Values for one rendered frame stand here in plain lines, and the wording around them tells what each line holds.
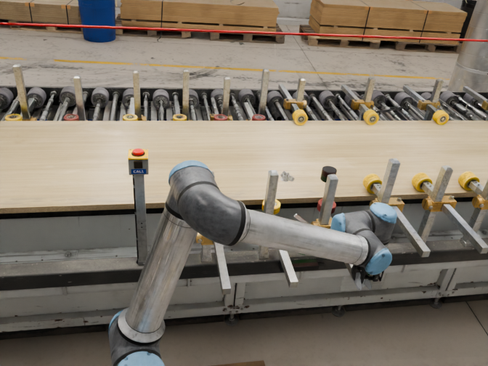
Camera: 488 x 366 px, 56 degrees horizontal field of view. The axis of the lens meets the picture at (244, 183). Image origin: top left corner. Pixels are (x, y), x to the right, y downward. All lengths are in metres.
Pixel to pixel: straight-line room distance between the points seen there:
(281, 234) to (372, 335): 1.69
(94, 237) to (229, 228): 1.17
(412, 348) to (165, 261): 1.83
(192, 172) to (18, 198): 1.07
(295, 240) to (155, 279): 0.42
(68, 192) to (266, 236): 1.13
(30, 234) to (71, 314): 0.56
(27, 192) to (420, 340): 2.18
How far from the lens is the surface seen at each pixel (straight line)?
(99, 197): 2.03
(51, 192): 2.10
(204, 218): 1.09
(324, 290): 2.66
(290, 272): 1.76
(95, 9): 7.17
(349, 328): 2.78
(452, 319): 3.09
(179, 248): 1.27
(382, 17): 8.08
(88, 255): 2.17
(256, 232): 1.14
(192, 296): 2.49
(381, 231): 1.57
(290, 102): 2.86
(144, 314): 1.43
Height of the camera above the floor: 2.04
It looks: 33 degrees down
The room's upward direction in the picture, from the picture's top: 5 degrees clockwise
